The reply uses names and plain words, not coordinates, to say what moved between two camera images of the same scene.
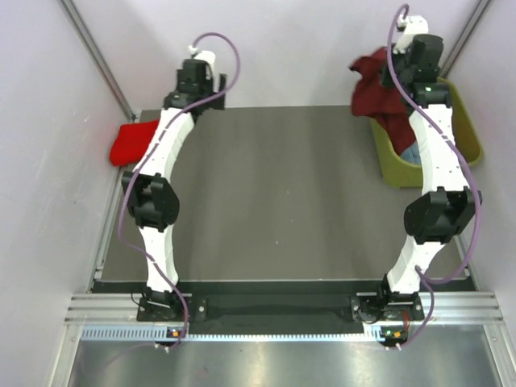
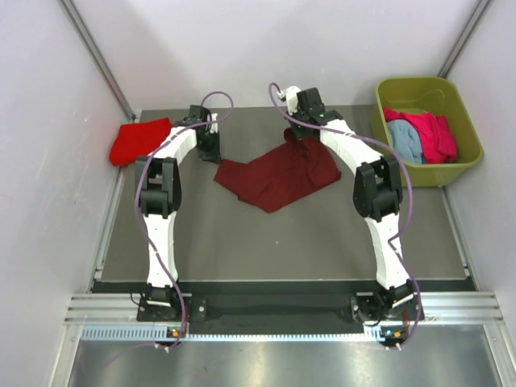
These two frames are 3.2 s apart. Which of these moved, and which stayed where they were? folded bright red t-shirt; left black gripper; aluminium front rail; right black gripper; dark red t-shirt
Moved: right black gripper; dark red t-shirt; left black gripper
Stayed: aluminium front rail; folded bright red t-shirt
